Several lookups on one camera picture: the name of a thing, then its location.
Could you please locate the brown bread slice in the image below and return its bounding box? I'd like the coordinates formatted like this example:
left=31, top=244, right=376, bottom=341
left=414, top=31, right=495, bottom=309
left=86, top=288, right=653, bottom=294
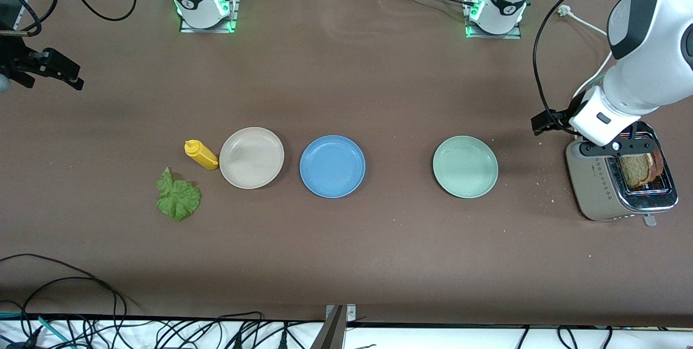
left=620, top=153, right=654, bottom=188
left=647, top=146, right=665, bottom=185

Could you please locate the yellow mustard squeeze bottle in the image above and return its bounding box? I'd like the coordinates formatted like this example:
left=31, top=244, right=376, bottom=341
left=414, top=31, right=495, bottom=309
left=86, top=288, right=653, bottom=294
left=184, top=140, right=219, bottom=171

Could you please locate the green lettuce leaf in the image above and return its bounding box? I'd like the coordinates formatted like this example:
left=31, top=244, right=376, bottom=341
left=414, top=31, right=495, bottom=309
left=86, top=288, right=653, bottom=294
left=156, top=167, right=202, bottom=223

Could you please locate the pale green round plate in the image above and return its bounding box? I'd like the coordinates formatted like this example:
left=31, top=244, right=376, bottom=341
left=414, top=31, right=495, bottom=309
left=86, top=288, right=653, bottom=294
left=432, top=135, right=499, bottom=199

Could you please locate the blue round plate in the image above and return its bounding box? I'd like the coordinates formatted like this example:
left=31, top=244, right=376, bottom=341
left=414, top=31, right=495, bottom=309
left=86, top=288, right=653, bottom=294
left=299, top=135, right=367, bottom=199

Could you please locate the beige round plate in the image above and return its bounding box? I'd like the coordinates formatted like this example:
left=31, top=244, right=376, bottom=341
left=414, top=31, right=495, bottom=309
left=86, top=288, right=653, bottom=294
left=219, top=127, right=285, bottom=189

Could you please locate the silver beige toaster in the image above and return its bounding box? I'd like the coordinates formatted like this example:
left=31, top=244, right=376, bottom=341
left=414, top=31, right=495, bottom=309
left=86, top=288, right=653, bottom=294
left=565, top=120, right=679, bottom=227

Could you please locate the white lower board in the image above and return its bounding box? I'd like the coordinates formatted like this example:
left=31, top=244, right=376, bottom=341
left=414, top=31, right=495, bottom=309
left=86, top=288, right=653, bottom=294
left=0, top=317, right=693, bottom=349

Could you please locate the dark slanted metal bar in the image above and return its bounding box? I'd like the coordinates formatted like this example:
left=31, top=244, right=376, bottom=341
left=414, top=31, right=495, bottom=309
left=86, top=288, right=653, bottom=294
left=310, top=306, right=347, bottom=349

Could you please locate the right gripper black side bracket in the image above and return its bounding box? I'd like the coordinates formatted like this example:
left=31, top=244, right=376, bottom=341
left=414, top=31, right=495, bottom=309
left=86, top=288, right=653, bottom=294
left=32, top=48, right=85, bottom=91

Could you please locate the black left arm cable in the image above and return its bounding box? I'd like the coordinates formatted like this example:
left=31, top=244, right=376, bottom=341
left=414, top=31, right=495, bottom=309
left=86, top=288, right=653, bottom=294
left=532, top=0, right=693, bottom=122

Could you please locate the white toaster power cable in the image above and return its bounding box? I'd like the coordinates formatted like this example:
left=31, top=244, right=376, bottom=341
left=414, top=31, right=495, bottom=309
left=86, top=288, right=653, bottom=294
left=558, top=5, right=615, bottom=98

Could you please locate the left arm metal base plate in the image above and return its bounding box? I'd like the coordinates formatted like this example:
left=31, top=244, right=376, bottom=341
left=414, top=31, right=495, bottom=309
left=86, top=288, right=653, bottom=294
left=465, top=0, right=522, bottom=40

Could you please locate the black looping floor cable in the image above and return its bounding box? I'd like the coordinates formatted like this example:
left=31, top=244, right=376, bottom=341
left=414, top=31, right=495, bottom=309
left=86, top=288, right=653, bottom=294
left=0, top=253, right=128, bottom=349

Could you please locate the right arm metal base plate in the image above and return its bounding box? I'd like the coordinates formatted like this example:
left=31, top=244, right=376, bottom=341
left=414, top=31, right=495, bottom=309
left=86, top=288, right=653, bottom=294
left=180, top=0, right=239, bottom=34

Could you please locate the teal cable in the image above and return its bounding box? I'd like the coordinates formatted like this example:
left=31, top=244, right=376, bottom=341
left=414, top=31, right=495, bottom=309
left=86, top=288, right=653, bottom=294
left=0, top=311, right=74, bottom=349

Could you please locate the small grey metal bracket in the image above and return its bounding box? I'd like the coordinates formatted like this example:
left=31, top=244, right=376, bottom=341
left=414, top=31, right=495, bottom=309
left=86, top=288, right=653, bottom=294
left=325, top=304, right=357, bottom=322

